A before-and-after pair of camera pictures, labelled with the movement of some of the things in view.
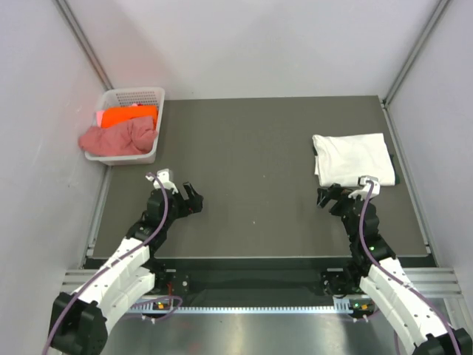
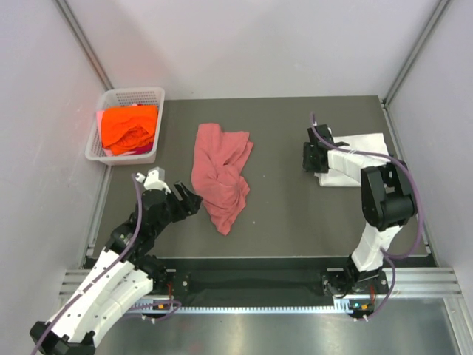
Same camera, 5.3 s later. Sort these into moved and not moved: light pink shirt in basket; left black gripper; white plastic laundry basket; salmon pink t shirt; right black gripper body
Moved: right black gripper body; salmon pink t shirt
Not moved: light pink shirt in basket; white plastic laundry basket; left black gripper
